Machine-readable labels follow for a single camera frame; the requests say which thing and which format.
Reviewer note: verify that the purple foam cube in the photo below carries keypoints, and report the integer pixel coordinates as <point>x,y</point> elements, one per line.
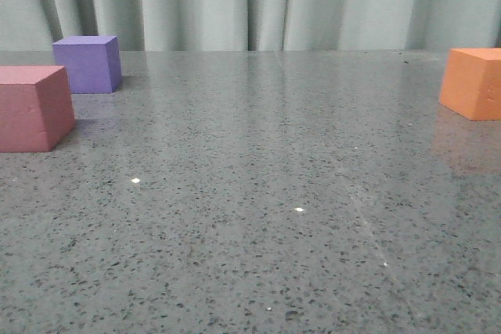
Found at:
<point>92,62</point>

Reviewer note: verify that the orange foam cube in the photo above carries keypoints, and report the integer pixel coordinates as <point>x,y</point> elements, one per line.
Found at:
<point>471,83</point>

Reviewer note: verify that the pink foam cube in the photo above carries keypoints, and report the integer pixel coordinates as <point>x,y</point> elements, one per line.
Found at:
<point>36,108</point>

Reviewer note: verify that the pale green curtain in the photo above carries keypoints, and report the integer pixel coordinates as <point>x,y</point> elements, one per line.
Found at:
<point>263,25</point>

